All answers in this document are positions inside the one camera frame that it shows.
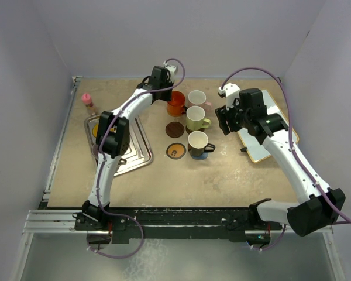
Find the orange mug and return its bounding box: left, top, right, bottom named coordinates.
left=167, top=91, right=187, bottom=117

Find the pink mug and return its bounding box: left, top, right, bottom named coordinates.
left=187, top=90, right=212, bottom=110

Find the green mug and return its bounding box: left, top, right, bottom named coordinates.
left=186, top=105, right=212, bottom=131

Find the dark wood coaster top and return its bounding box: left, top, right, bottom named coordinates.
left=165, top=121, right=185, bottom=138

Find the dark wood coaster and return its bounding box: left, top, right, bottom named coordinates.
left=165, top=121, right=185, bottom=138
left=185, top=126, right=205, bottom=134

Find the black and white mug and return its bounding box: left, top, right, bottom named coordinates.
left=188, top=131, right=216, bottom=157

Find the dark wood coaster bottom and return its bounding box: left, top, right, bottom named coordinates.
left=185, top=126, right=205, bottom=134

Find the blue face coaster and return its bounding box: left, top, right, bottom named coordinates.
left=191, top=152, right=209, bottom=160

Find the orange black face coaster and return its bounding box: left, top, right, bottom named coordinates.
left=166, top=143, right=187, bottom=160

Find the yellow mug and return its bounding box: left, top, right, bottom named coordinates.
left=92, top=124, right=116, bottom=138

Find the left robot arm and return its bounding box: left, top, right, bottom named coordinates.
left=82, top=63, right=177, bottom=229

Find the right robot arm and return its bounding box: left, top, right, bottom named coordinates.
left=215, top=83, right=346, bottom=237

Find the pink cap bottle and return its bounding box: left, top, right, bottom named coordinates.
left=81, top=93, right=99, bottom=115

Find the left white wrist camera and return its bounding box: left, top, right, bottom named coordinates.
left=163, top=61, right=178, bottom=83

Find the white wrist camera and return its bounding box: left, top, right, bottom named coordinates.
left=163, top=61, right=178, bottom=83
left=218, top=83, right=240, bottom=111

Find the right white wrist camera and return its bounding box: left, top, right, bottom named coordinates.
left=218, top=83, right=240, bottom=111

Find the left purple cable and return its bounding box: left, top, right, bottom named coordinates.
left=86, top=57, right=185, bottom=259

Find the purple cable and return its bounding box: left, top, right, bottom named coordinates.
left=221, top=67, right=351, bottom=252
left=86, top=57, right=185, bottom=259

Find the white board wooden frame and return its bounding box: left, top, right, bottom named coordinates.
left=234, top=88, right=288, bottom=163

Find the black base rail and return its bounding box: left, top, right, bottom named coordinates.
left=73, top=206, right=282, bottom=244

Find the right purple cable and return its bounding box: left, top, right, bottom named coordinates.
left=221, top=67, right=351, bottom=252

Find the aluminium frame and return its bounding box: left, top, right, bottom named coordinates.
left=15, top=78, right=345, bottom=280

